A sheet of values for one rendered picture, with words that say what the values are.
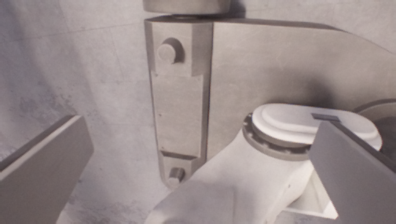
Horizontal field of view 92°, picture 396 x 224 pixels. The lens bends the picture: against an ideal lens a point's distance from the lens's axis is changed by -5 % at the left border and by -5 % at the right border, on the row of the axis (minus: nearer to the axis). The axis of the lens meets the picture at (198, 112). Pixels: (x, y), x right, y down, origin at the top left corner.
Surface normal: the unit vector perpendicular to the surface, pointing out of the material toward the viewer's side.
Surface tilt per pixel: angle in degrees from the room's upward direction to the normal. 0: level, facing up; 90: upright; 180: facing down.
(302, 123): 90
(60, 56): 0
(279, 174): 90
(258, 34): 0
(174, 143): 0
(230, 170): 90
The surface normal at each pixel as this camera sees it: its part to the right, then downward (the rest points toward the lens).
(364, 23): -0.21, 0.49
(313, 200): 0.02, -0.86
